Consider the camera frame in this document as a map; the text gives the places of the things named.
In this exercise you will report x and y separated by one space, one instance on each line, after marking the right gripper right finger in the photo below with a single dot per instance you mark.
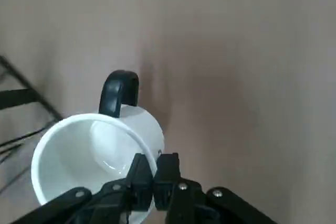
194 205

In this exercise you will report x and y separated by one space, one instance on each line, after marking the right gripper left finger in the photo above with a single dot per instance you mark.
105 203

